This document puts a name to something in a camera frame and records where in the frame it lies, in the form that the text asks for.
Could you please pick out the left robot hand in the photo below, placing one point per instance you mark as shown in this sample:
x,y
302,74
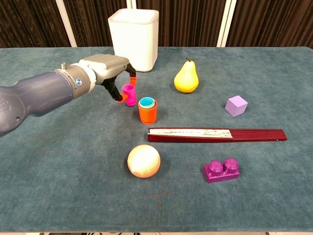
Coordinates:
x,y
107,66

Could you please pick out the dark brown pleated curtain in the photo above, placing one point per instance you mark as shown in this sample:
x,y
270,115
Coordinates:
x,y
269,22

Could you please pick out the white partition post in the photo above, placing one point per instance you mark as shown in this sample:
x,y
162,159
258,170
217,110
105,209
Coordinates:
x,y
131,5
226,24
66,24

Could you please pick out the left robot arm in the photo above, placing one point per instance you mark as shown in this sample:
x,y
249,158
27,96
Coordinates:
x,y
44,90

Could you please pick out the teal table cloth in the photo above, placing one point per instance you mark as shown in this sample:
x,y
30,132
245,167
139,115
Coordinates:
x,y
73,171

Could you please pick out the yellow pear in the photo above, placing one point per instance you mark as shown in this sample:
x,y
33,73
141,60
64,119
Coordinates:
x,y
186,79

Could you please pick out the orange plastic cup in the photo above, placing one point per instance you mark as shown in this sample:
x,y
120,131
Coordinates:
x,y
148,116

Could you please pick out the peach coloured ball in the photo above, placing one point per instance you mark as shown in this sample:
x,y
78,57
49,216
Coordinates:
x,y
143,161

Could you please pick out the white square bin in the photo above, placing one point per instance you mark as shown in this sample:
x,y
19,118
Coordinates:
x,y
137,34

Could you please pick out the magenta plastic cup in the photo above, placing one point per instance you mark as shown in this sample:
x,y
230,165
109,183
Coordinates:
x,y
130,96

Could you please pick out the cyan plastic cup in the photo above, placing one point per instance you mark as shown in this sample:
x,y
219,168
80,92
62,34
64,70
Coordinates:
x,y
146,101

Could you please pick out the lilac cube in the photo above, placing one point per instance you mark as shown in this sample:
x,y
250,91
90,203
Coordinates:
x,y
236,106

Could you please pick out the dark red folded fan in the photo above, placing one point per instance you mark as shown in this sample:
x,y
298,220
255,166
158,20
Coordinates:
x,y
256,135

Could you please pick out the purple building brick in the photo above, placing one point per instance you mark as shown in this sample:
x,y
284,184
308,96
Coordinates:
x,y
220,173

